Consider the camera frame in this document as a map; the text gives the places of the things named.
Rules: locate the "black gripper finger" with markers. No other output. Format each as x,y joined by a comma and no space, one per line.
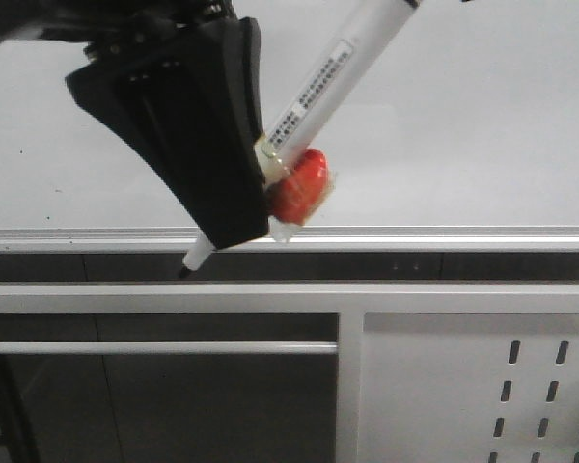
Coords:
169,101

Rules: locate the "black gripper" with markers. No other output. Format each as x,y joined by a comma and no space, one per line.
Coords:
105,23

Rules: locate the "white marker black tip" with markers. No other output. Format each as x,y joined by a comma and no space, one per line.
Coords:
349,53

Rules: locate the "red round magnet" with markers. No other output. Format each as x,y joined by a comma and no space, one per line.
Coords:
295,198

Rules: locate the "large whiteboard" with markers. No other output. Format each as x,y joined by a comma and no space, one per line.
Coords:
463,135

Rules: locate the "white horizontal rod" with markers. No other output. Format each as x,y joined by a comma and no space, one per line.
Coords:
170,348

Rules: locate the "grey whiteboard stand frame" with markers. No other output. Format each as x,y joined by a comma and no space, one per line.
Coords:
427,372

